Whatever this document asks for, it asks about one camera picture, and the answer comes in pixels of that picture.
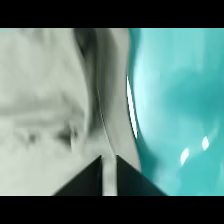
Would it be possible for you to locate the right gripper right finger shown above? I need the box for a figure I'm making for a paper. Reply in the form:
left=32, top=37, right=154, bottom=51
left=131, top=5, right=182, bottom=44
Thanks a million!
left=115, top=154, right=167, bottom=197

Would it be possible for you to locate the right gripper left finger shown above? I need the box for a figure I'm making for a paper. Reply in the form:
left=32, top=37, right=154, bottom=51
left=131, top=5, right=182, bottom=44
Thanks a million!
left=53, top=154, right=104, bottom=197

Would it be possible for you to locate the white garment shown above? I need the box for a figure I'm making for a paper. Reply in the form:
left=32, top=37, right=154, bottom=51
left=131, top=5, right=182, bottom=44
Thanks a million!
left=0, top=28, right=142, bottom=197

